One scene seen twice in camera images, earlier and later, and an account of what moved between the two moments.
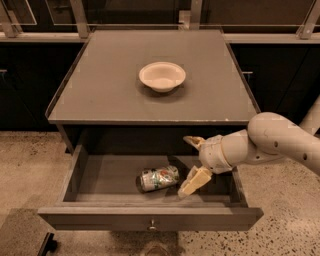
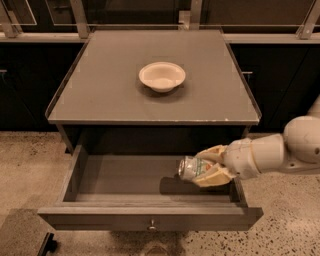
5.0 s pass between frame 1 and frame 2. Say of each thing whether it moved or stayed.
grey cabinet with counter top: stayed
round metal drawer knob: stayed
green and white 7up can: moved
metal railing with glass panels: stayed
